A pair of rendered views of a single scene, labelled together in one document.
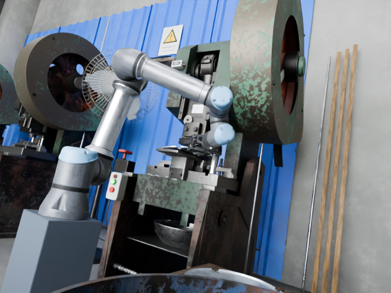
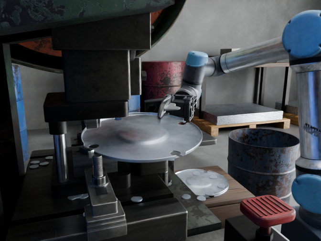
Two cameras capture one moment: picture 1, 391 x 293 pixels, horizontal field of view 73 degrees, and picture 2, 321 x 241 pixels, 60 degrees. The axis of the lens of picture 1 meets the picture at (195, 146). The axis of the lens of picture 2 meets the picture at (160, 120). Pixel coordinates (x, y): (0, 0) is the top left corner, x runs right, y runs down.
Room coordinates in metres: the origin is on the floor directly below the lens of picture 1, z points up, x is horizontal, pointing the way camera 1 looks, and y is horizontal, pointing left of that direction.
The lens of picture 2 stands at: (1.90, 0.51, 0.98)
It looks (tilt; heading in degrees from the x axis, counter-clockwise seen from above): 14 degrees down; 221
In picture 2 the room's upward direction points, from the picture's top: straight up
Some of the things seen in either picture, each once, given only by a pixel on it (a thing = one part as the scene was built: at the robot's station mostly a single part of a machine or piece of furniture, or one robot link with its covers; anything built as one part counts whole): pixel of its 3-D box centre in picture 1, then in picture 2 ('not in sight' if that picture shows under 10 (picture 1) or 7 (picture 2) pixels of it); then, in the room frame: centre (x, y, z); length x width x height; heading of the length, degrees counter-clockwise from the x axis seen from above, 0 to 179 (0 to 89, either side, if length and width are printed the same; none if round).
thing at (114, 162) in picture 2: (194, 164); (92, 152); (1.53, -0.01, 0.76); 0.15 x 0.09 x 0.05; 60
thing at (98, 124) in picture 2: not in sight; (92, 117); (1.53, -0.01, 0.84); 0.05 x 0.03 x 0.04; 60
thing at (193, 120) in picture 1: (200, 115); (101, 27); (1.50, 0.00, 1.04); 0.17 x 0.15 x 0.30; 150
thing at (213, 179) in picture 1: (192, 178); (92, 185); (1.54, -0.02, 0.67); 0.45 x 0.30 x 0.06; 60
